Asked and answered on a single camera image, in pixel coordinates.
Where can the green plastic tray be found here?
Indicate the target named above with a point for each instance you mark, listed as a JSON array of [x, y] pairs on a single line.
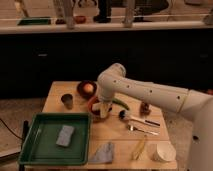
[[40, 148]]

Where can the black and white eraser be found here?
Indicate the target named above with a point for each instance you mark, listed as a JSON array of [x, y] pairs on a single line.
[[96, 107]]

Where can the dark brown bowl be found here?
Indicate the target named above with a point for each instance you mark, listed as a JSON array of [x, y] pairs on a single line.
[[84, 94]]

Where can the blue sponge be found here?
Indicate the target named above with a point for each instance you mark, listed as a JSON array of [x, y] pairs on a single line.
[[64, 136]]

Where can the yellow banana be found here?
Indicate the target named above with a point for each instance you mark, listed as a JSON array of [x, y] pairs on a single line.
[[139, 148]]

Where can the wooden table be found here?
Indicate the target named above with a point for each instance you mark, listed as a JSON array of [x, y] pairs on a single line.
[[112, 129]]

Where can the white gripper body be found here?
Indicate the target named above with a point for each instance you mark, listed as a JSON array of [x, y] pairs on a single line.
[[104, 109]]

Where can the silver fork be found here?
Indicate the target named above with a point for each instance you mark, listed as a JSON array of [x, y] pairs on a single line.
[[133, 128]]

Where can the egg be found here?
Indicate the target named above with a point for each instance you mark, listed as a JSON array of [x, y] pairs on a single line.
[[88, 88]]

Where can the orange bowl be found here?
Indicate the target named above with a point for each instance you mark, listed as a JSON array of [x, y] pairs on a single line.
[[99, 110]]

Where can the green pepper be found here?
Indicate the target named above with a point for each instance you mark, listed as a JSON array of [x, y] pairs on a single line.
[[121, 103]]

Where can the dark grey cup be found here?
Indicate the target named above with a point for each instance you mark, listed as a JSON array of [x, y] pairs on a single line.
[[67, 100]]

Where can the blue-grey cloth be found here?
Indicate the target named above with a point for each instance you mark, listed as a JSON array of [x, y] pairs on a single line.
[[103, 155]]

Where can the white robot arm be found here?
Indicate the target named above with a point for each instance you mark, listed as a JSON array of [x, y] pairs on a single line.
[[194, 106]]

